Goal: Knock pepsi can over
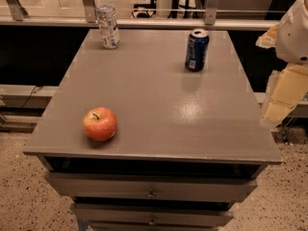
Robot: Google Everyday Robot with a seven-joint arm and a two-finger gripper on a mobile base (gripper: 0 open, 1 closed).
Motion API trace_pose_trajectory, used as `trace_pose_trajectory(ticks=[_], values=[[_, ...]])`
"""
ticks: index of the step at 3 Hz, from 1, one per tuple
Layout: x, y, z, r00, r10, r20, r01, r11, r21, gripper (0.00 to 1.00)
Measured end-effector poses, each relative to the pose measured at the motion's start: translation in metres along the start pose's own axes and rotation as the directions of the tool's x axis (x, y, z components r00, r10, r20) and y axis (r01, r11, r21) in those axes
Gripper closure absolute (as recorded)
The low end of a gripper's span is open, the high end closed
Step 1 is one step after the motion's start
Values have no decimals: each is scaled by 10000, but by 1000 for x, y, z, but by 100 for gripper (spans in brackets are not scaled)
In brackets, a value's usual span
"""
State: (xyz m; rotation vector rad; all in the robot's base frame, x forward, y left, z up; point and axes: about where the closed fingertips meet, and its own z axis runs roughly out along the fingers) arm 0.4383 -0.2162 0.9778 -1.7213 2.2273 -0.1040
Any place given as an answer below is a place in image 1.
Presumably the lower grey drawer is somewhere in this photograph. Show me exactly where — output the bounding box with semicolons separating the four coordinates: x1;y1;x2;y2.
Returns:
71;204;233;226

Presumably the metal railing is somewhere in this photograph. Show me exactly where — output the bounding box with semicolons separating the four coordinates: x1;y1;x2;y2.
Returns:
0;0;273;30

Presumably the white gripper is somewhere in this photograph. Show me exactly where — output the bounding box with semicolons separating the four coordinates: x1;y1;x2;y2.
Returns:
256;0;308;128

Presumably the grey drawer cabinet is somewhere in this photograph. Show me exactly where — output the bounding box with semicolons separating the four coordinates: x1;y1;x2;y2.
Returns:
24;30;281;231

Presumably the grey drawer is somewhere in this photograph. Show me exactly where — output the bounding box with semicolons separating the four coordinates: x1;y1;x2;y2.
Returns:
45;172;257;202
71;204;233;226

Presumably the red apple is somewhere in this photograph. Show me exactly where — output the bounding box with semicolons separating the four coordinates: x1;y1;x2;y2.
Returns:
83;108;117;141

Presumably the clear plastic water bottle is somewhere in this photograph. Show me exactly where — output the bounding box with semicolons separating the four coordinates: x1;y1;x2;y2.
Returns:
95;0;119;49

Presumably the upper grey drawer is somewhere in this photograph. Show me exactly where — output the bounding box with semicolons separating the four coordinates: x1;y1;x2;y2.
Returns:
45;172;257;202

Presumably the blue pepsi can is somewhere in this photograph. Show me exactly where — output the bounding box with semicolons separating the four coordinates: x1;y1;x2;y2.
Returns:
185;29;210;71

